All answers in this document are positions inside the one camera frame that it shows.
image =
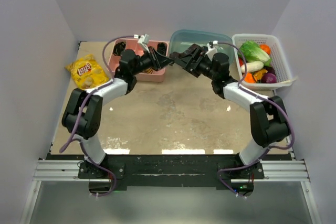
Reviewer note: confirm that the orange carrot piece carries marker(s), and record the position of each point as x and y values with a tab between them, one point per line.
249	78

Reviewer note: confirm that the white radish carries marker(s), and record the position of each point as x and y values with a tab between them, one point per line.
251	67

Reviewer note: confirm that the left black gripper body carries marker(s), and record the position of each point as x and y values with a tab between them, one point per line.
148	61

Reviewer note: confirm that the dark brown patterned tie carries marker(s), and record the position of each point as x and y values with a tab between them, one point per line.
176	56

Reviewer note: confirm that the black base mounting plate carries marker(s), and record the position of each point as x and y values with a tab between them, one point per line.
217	171

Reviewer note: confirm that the purple onion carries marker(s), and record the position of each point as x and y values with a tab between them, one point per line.
269	78

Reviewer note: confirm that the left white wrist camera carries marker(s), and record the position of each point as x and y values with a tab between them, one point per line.
143	42

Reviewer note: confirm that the green lettuce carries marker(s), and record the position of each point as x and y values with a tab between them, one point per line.
253	52

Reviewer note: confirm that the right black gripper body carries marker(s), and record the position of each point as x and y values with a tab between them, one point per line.
205	67

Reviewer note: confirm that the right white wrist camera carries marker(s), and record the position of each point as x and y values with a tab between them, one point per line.
211	49

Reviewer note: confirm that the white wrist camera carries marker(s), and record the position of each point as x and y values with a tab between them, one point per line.
143	42
211	49

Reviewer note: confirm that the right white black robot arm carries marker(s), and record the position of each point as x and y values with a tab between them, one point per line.
269	122

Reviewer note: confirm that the orange yellow pepper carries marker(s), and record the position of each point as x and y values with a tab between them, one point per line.
258	75

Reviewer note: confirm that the white plastic basket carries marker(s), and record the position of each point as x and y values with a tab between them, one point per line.
278	61

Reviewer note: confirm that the rolled black tie back right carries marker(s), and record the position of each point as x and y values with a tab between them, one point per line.
162	48

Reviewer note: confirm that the dark purple eggplant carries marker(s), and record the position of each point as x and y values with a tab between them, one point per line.
270	69

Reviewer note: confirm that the rolled yellow tie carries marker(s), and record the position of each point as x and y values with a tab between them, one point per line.
148	71

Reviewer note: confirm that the yellow Lays chips bag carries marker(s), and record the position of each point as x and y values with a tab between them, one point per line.
87	73

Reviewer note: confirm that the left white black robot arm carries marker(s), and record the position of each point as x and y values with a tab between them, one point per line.
82	115

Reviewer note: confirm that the rolled black tie back left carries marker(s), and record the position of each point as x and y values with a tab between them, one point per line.
119	48

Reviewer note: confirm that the pink divided organizer tray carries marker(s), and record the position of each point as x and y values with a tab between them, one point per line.
156	76

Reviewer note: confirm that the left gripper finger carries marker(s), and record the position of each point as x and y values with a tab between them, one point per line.
159	58
162	63

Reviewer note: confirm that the rolled black tie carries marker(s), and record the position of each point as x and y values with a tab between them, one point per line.
119	48
162	48

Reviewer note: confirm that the orange fruit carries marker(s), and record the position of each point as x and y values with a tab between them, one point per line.
265	48

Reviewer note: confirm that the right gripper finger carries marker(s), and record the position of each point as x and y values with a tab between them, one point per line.
188	64
190	50

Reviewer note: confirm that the blue transparent plastic bin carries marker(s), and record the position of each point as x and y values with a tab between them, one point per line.
181	40

